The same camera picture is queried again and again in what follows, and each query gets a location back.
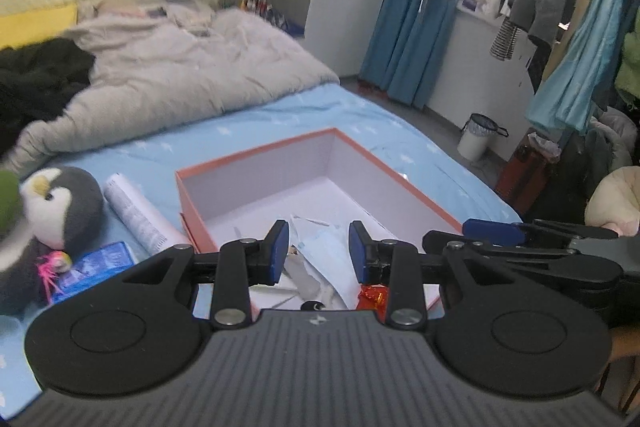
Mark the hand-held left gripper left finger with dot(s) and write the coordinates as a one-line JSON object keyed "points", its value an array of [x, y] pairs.
{"points": [[279, 252]]}

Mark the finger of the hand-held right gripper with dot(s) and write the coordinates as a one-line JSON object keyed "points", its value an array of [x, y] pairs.
{"points": [[492, 232], [550, 264]]}

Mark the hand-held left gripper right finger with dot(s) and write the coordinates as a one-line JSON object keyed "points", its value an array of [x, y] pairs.
{"points": [[357, 252]]}

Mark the red snack packet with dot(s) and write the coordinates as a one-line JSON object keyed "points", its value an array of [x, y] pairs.
{"points": [[372, 297]]}

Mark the orange cardboard box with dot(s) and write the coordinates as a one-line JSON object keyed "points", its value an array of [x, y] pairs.
{"points": [[280, 177]]}

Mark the red trash bin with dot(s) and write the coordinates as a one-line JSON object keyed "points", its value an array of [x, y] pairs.
{"points": [[525, 177]]}

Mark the beige plush cushion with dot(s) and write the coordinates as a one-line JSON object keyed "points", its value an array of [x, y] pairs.
{"points": [[615, 202]]}

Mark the white trash bin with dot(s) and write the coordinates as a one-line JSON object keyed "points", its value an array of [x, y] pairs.
{"points": [[475, 142]]}

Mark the blue printed bed sheet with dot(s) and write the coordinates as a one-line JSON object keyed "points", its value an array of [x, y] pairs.
{"points": [[390, 127]]}

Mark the grey puffy jacket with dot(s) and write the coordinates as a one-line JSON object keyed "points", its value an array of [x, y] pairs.
{"points": [[607, 142]]}

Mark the white plastic bottle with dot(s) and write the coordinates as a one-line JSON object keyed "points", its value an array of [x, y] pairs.
{"points": [[135, 212]]}

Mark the white window cabinet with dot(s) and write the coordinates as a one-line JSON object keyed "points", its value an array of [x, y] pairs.
{"points": [[475, 72]]}

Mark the blue tissue packet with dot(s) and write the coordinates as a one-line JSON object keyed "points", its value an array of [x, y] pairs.
{"points": [[100, 262]]}

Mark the black white striped cloth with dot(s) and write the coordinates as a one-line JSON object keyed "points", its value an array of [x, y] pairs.
{"points": [[504, 39]]}

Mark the light blue hanging garment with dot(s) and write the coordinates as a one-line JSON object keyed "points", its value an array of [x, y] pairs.
{"points": [[590, 57]]}

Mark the light grey duvet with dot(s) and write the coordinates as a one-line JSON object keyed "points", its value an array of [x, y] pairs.
{"points": [[175, 72]]}

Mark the green garment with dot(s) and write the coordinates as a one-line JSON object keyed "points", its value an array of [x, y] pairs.
{"points": [[630, 72]]}

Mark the grey penguin plush toy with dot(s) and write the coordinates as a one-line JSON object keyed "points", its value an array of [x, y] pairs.
{"points": [[65, 207]]}

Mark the blue curtain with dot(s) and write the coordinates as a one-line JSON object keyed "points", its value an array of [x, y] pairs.
{"points": [[400, 32]]}

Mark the pink ribbon toy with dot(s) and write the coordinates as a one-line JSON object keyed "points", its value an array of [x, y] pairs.
{"points": [[52, 272]]}

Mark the row of colourful bottles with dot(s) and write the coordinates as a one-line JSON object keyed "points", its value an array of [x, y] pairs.
{"points": [[270, 12]]}

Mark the green plush stick toy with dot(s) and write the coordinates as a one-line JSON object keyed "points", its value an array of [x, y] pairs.
{"points": [[7, 202]]}

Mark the black jacket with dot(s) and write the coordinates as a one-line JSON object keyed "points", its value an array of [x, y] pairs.
{"points": [[35, 77]]}

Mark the yellow pillow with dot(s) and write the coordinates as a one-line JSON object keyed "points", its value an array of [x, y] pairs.
{"points": [[35, 27]]}

